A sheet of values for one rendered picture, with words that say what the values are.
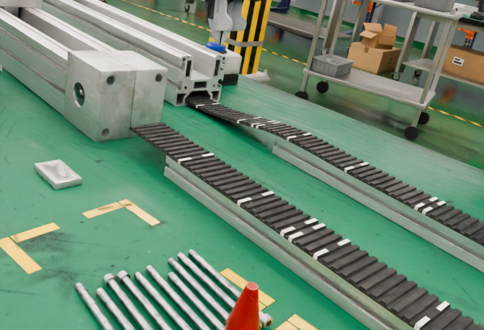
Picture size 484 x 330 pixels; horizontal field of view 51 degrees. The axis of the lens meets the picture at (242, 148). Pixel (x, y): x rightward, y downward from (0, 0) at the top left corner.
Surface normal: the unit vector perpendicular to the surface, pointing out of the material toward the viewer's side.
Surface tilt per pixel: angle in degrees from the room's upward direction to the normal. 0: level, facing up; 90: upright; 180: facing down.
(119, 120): 90
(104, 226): 0
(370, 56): 89
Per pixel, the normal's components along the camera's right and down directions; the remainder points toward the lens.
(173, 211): 0.18, -0.91
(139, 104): 0.67, 0.40
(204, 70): -0.72, 0.14
